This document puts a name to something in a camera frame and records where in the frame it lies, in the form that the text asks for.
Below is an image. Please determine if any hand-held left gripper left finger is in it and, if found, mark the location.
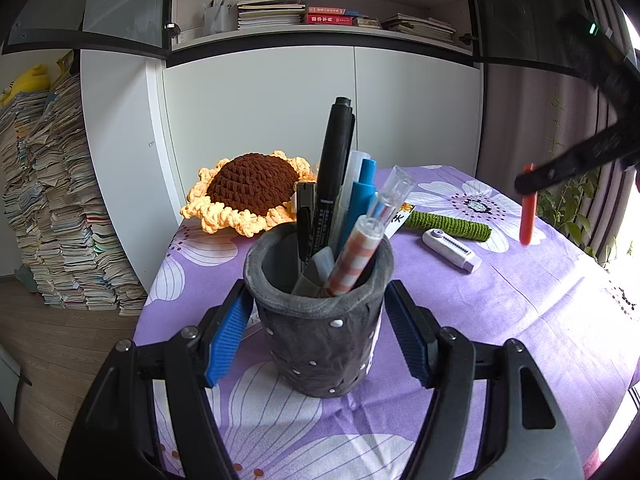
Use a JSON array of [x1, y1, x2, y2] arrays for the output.
[[57, 281, 254, 480]]

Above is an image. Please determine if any clear desk organizer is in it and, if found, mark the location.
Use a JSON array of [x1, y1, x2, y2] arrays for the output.
[[202, 0, 238, 36]]

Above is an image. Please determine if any yellow plush toy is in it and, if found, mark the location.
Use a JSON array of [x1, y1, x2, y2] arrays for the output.
[[0, 62, 51, 106]]

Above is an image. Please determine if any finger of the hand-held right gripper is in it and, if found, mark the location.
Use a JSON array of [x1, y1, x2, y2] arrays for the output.
[[515, 120, 640, 195]]

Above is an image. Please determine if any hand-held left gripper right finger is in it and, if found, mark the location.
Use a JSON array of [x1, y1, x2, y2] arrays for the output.
[[385, 280, 583, 480]]

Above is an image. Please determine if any black marker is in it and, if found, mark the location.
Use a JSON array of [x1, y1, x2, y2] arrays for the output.
[[305, 96, 356, 261]]

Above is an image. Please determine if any white lilac correction tape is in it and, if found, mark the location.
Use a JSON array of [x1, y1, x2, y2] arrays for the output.
[[422, 228, 483, 274]]

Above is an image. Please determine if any translucent white pen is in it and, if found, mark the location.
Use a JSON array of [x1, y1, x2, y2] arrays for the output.
[[327, 150, 370, 256]]

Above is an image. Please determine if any tall stack of papers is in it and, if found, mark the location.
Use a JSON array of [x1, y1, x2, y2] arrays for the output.
[[0, 67, 148, 317]]

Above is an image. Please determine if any dotted pen holder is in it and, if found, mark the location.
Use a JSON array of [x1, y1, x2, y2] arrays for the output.
[[243, 222, 396, 398]]

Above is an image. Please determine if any purple floral tablecloth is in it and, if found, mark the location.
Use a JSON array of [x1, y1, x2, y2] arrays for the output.
[[135, 165, 640, 480]]

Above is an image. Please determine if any stack of notebooks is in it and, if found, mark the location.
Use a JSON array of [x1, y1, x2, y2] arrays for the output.
[[236, 0, 307, 30]]

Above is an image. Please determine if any orange checkered pen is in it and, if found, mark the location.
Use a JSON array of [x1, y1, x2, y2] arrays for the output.
[[325, 214, 388, 297]]

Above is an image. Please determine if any sunflower print gift card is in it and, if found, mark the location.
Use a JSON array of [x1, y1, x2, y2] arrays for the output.
[[385, 202, 417, 238]]

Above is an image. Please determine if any stack of worn books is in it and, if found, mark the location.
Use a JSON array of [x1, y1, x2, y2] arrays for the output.
[[380, 13, 457, 44]]

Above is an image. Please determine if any grey curtain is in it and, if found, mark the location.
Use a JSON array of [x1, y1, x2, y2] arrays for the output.
[[477, 55, 636, 261]]

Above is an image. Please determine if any black pen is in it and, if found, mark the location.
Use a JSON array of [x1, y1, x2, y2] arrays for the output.
[[295, 181, 317, 276]]

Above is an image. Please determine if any dark framed glass cabinet door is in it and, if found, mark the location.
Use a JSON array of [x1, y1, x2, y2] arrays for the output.
[[462, 0, 591, 76], [0, 0, 173, 58]]

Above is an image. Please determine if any white cabinet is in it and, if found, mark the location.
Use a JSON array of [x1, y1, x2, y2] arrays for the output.
[[80, 0, 483, 291]]

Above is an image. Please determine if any green potted plant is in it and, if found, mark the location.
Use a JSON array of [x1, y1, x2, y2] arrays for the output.
[[537, 95, 621, 271]]

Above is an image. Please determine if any crochet sunflower with green stem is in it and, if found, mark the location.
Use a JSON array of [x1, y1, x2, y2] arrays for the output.
[[181, 151, 493, 243]]

